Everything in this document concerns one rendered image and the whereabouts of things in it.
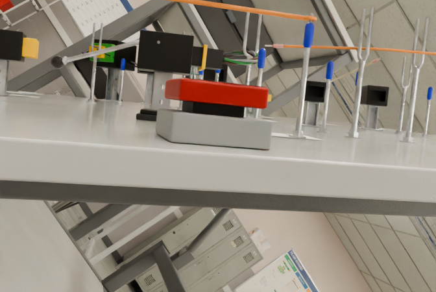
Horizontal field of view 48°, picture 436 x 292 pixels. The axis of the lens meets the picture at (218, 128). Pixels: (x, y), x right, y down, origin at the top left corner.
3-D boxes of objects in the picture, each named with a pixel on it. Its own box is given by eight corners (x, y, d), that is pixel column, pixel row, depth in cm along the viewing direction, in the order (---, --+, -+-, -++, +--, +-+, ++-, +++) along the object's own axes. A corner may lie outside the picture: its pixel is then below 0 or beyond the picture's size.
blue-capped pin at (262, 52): (246, 126, 54) (254, 48, 53) (259, 128, 54) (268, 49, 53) (248, 127, 52) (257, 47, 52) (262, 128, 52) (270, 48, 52)
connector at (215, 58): (176, 65, 54) (178, 47, 54) (219, 70, 55) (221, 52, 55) (178, 63, 51) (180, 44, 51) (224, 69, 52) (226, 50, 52)
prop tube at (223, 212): (178, 257, 127) (255, 170, 131) (176, 254, 129) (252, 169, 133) (186, 265, 128) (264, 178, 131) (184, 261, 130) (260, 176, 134)
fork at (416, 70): (419, 143, 55) (435, 17, 54) (405, 142, 55) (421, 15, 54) (409, 142, 57) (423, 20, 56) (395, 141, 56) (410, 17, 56)
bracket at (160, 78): (149, 115, 55) (153, 72, 55) (170, 118, 55) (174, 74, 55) (147, 117, 51) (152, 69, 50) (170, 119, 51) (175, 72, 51)
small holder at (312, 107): (318, 126, 85) (322, 85, 85) (326, 128, 76) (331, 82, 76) (291, 123, 85) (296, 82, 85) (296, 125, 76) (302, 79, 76)
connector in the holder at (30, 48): (24, 58, 77) (26, 39, 77) (37, 59, 78) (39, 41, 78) (21, 56, 74) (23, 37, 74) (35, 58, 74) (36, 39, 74)
